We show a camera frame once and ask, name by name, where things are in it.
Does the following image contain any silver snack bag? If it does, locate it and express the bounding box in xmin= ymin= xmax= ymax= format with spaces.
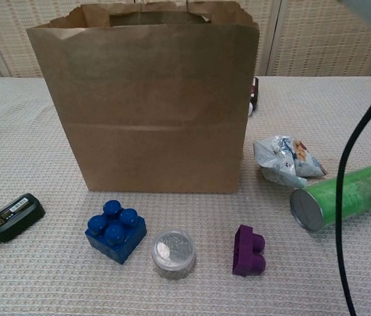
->
xmin=253 ymin=134 xmax=328 ymax=189

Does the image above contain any brown paper bag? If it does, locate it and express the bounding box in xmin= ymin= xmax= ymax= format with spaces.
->
xmin=26 ymin=0 xmax=260 ymax=194

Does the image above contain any green chip can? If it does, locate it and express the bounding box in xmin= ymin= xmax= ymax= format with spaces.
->
xmin=289 ymin=157 xmax=371 ymax=231

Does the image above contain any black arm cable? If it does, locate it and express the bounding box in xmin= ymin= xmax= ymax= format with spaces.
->
xmin=335 ymin=52 xmax=371 ymax=316

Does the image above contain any dark object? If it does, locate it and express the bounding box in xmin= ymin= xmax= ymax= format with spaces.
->
xmin=248 ymin=77 xmax=260 ymax=117

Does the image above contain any black ink bottle red cap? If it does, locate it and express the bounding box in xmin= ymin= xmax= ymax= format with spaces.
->
xmin=0 ymin=192 xmax=46 ymax=261

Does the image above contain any bamboo folding screen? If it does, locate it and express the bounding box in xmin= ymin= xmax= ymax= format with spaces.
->
xmin=0 ymin=0 xmax=371 ymax=79

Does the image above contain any white woven tablecloth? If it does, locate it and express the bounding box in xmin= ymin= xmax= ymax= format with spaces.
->
xmin=0 ymin=75 xmax=371 ymax=316

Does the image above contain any blue building block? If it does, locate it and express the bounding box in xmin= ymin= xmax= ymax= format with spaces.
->
xmin=84 ymin=199 xmax=148 ymax=265

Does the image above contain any purple building block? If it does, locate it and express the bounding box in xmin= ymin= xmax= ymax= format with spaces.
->
xmin=232 ymin=224 xmax=267 ymax=277

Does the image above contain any clear round plastic container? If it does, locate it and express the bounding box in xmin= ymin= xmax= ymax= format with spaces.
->
xmin=151 ymin=229 xmax=196 ymax=280

